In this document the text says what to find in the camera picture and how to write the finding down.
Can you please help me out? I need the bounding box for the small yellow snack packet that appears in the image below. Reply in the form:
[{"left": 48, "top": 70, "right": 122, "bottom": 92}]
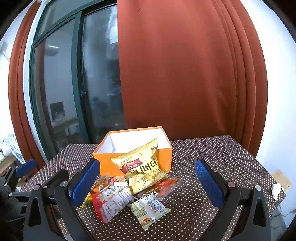
[{"left": 77, "top": 192, "right": 93, "bottom": 208}]

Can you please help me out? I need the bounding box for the small orange snack packet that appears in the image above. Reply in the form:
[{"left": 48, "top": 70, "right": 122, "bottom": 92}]
[{"left": 92, "top": 175, "right": 127, "bottom": 193}]

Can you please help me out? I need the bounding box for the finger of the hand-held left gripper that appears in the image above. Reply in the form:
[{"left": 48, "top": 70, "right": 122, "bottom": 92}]
[{"left": 5, "top": 159, "right": 37, "bottom": 193}]

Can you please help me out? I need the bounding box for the patterned white cloth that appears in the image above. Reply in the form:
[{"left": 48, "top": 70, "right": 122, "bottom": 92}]
[{"left": 0, "top": 133, "right": 25, "bottom": 163}]

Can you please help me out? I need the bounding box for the yellow chip bag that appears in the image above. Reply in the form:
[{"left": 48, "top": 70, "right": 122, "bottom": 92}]
[{"left": 110, "top": 138, "right": 169, "bottom": 195}]

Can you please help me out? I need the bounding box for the crumpled white paper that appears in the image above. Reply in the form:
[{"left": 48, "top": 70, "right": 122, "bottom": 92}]
[{"left": 271, "top": 183, "right": 284, "bottom": 200}]

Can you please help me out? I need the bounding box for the wide orange curtain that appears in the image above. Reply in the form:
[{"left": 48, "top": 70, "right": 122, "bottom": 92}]
[{"left": 117, "top": 0, "right": 269, "bottom": 158}]

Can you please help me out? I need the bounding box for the narrow orange curtain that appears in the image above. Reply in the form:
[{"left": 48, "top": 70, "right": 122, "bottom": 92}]
[{"left": 8, "top": 2, "right": 47, "bottom": 167}]

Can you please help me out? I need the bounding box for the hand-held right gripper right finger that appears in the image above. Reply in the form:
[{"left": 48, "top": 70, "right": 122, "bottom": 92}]
[{"left": 195, "top": 159, "right": 271, "bottom": 241}]

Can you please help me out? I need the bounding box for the wooden furniture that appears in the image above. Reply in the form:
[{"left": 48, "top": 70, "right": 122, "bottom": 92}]
[{"left": 0, "top": 155, "right": 16, "bottom": 176}]

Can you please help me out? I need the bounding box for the dark framed glass window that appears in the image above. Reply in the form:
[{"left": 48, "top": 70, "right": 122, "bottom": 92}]
[{"left": 29, "top": 0, "right": 126, "bottom": 160}]

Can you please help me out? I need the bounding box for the red clear snack packet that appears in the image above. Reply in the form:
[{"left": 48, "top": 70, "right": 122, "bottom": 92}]
[{"left": 136, "top": 177, "right": 181, "bottom": 198}]

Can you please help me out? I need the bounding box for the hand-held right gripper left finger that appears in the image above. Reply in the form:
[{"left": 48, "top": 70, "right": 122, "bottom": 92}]
[{"left": 23, "top": 159, "right": 101, "bottom": 241}]

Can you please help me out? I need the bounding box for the beige and silver snack packet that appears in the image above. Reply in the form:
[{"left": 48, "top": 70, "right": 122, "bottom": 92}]
[{"left": 127, "top": 193, "right": 172, "bottom": 230}]

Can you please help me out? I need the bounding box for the red and white snack packet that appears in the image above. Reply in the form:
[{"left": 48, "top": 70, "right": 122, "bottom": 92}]
[{"left": 91, "top": 182, "right": 136, "bottom": 223}]

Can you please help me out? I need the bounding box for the cardboard piece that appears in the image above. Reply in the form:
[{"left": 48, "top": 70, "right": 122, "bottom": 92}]
[{"left": 269, "top": 170, "right": 292, "bottom": 193}]

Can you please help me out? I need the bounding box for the orange cardboard box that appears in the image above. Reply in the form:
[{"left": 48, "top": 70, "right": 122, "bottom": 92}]
[{"left": 93, "top": 126, "right": 173, "bottom": 176}]

